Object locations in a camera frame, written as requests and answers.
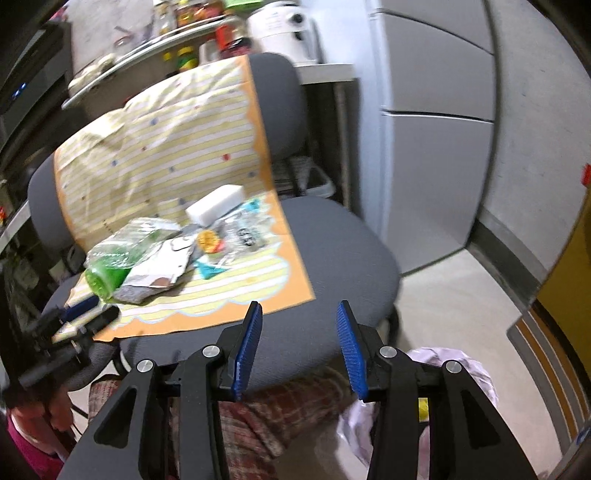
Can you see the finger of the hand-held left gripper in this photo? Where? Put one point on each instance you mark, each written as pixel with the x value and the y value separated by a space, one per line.
pixel 85 304
pixel 104 317

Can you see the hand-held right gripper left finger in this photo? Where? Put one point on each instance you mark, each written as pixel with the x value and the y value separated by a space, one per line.
pixel 247 350

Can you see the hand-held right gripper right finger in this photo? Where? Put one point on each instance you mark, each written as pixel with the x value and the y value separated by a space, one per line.
pixel 351 350

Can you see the grey fuzzy cloth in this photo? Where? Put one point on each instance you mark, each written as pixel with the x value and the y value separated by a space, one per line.
pixel 131 294

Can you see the person's left forearm magenta sleeve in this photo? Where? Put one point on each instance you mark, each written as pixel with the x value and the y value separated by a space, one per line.
pixel 27 450

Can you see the person's left hand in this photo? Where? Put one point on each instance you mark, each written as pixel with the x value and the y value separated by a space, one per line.
pixel 55 408

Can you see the green plastic bottle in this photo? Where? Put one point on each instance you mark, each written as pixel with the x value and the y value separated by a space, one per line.
pixel 106 279

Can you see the person's plaid trouser leg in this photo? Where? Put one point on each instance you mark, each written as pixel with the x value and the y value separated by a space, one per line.
pixel 272 415

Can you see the crumpled clear plastic bag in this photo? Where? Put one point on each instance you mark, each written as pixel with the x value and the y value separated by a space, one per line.
pixel 134 240

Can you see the teal wrapper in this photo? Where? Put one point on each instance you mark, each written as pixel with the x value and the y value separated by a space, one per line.
pixel 210 270

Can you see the grey office chair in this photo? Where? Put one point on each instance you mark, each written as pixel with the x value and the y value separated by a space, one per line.
pixel 332 258

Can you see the lavender plastic bag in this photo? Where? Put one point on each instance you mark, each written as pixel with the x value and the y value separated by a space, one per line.
pixel 461 364

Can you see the orange snack piece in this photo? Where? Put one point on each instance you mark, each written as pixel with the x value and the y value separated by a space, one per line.
pixel 207 241

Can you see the clear plastic packaging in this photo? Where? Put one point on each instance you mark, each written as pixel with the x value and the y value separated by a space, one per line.
pixel 244 230

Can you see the white foam block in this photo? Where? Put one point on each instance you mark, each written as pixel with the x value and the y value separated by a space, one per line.
pixel 214 205

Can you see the white basket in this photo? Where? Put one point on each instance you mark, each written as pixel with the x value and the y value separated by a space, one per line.
pixel 309 177

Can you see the yellow striped cloth orange border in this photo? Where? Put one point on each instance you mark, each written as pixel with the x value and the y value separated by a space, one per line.
pixel 184 138

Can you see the yellow door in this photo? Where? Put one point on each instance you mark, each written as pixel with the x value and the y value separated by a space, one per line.
pixel 563 277

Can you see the grey refrigerator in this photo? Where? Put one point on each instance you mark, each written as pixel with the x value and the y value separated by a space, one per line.
pixel 429 138

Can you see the black appliance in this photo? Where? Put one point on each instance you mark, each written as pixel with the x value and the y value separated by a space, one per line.
pixel 27 74

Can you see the metal shelf rack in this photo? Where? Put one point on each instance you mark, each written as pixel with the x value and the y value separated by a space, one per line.
pixel 138 50

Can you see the yellow lid jar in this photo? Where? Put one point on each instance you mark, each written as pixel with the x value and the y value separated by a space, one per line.
pixel 186 59

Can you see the white side table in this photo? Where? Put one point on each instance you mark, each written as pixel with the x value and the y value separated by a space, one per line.
pixel 323 73

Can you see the red lid jar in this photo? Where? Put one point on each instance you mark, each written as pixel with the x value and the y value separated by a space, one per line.
pixel 233 37

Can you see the white kitchen appliance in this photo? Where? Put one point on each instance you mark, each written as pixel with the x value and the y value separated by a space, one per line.
pixel 284 30

